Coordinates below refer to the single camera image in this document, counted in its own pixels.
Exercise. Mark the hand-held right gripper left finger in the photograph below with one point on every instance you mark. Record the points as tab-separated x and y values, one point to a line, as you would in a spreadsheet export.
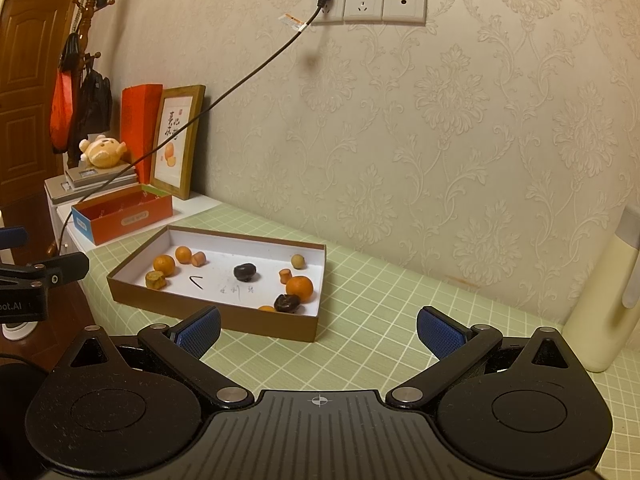
200	330

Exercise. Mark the red paper bag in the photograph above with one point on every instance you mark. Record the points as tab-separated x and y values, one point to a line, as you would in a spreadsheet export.
137	125

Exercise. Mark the red cardboard box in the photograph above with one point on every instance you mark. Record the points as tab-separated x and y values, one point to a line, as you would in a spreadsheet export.
135	225

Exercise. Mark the small brown fruit piece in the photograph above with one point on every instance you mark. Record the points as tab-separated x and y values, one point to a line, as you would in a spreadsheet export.
285	275
198	258

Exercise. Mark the black dried fruit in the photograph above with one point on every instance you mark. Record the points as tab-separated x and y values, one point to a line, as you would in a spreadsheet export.
245	271

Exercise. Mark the shallow brown cardboard box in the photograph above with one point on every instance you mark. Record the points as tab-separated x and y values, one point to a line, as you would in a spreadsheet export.
225	320

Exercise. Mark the brown wooden door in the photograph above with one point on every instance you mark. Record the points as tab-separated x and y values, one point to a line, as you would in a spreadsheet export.
25	85

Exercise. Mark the small grey digital scale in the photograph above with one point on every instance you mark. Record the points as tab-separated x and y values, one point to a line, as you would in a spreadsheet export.
95	176

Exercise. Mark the dark brown dried fruit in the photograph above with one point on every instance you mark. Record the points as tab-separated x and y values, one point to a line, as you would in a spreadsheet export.
286	302

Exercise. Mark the beige plush toy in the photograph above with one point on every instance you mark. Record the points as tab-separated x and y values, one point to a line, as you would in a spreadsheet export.
102	152

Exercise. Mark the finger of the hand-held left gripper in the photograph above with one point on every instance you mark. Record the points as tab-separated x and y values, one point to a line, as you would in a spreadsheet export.
55	267
12	237

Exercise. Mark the small black hanging bag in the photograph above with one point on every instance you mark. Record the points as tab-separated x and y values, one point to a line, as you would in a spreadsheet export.
72	50

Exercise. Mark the large grey digital scale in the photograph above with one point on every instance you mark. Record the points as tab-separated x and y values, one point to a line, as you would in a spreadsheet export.
65	193

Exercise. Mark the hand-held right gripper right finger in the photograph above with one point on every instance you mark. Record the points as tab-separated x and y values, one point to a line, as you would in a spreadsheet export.
442	332

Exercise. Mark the red hanging bag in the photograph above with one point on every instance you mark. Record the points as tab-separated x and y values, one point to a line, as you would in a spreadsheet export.
62	110

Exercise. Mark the wooden coat rack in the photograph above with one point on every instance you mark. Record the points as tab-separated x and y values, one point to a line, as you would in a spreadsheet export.
86	20

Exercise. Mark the white single-hole wall plate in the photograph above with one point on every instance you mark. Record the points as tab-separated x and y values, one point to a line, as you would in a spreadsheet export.
405	5

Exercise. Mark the wooden picture frame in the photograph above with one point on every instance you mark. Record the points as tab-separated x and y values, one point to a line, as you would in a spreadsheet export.
175	180

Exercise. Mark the black backpack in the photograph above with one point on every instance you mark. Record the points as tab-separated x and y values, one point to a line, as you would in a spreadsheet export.
95	100

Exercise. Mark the white five-hole wall socket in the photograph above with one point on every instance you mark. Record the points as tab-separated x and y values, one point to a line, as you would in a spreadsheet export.
364	4

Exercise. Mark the yellow-brown fruit chunk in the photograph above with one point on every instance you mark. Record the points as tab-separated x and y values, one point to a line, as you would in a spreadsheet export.
155	279

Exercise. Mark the cream thermos jug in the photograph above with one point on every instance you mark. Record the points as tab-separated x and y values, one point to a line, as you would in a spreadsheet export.
600	310

